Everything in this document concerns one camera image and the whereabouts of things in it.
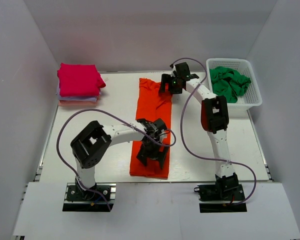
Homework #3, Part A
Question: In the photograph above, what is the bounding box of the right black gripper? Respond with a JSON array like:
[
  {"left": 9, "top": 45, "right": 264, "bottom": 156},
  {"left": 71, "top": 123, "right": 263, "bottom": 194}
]
[{"left": 158, "top": 74, "right": 183, "bottom": 95}]

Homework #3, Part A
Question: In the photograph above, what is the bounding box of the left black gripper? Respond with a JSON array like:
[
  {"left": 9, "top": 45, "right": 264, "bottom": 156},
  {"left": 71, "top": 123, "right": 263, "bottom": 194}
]
[{"left": 137, "top": 138, "right": 169, "bottom": 169}]

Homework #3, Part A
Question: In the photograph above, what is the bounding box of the orange t-shirt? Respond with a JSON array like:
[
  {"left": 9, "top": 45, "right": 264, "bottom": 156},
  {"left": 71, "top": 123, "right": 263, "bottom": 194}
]
[{"left": 129, "top": 78, "right": 172, "bottom": 180}]

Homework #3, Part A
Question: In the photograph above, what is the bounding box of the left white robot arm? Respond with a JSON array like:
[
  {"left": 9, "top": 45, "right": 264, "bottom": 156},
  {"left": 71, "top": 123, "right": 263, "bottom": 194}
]
[{"left": 70, "top": 118, "right": 170, "bottom": 200}]

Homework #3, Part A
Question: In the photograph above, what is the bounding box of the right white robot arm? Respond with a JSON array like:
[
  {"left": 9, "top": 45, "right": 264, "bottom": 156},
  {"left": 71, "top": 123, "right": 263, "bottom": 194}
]
[{"left": 159, "top": 62, "right": 239, "bottom": 200}]

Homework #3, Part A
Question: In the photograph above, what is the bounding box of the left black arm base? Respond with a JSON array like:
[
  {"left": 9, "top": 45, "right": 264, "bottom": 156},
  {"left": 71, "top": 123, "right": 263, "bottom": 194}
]
[{"left": 62, "top": 183, "right": 116, "bottom": 213}]

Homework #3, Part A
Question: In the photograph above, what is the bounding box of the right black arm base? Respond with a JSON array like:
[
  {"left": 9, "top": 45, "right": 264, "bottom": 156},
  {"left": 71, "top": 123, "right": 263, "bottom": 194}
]
[{"left": 193, "top": 184, "right": 247, "bottom": 213}]

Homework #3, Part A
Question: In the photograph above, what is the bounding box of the green t-shirt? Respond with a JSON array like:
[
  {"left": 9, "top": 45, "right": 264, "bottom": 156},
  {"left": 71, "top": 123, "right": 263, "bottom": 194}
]
[{"left": 209, "top": 66, "right": 252, "bottom": 104}]

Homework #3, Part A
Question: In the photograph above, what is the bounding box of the white plastic basket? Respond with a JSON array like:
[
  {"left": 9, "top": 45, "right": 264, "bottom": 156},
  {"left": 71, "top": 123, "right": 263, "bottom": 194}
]
[{"left": 206, "top": 58, "right": 263, "bottom": 112}]

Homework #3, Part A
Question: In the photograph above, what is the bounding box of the folded magenta t-shirt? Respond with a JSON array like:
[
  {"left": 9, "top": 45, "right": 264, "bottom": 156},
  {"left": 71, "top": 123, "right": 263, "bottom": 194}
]
[{"left": 57, "top": 63, "right": 106, "bottom": 97}]

